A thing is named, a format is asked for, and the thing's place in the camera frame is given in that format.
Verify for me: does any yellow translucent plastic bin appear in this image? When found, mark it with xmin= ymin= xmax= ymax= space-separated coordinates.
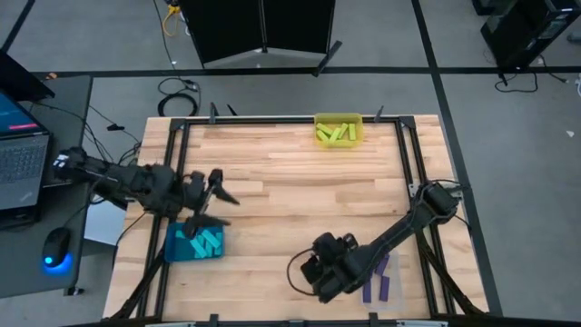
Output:
xmin=313 ymin=112 xmax=365 ymax=150

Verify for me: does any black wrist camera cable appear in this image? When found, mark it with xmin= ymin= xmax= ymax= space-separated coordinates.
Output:
xmin=285 ymin=247 xmax=319 ymax=297

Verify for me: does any black folding partition panel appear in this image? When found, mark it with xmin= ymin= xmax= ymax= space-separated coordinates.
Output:
xmin=179 ymin=0 xmax=344 ymax=78

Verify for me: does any yellow cable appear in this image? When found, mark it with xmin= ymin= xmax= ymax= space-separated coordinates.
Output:
xmin=162 ymin=2 xmax=182 ymax=38

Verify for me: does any black floor cable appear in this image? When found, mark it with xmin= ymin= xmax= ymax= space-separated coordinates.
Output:
xmin=493 ymin=67 xmax=568 ymax=94

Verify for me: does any clear plastic bin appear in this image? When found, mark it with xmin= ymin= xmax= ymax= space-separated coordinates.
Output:
xmin=358 ymin=247 xmax=406 ymax=313

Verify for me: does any blue plastic bin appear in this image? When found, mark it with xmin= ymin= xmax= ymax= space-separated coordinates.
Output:
xmin=163 ymin=221 xmax=226 ymax=263

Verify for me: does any black computer tower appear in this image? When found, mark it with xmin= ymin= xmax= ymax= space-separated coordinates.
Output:
xmin=471 ymin=0 xmax=581 ymax=72

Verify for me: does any black computer mouse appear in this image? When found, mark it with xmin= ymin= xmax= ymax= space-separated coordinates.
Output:
xmin=42 ymin=226 xmax=74 ymax=273

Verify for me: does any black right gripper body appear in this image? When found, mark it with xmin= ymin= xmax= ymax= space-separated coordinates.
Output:
xmin=299 ymin=231 xmax=365 ymax=304

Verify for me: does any grey laptop computer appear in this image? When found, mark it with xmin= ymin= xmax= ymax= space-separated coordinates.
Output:
xmin=0 ymin=88 xmax=51 ymax=213

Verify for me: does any coiled black cable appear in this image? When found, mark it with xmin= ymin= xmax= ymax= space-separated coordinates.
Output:
xmin=156 ymin=75 xmax=202 ymax=118

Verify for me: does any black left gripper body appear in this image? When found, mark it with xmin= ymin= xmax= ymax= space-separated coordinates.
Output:
xmin=171 ymin=170 xmax=211 ymax=219

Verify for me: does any black monitor panel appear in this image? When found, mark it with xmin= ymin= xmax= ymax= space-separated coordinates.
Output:
xmin=0 ymin=48 xmax=56 ymax=102

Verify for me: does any black side desk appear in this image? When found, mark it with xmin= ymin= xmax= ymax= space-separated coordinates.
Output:
xmin=0 ymin=74 xmax=96 ymax=300

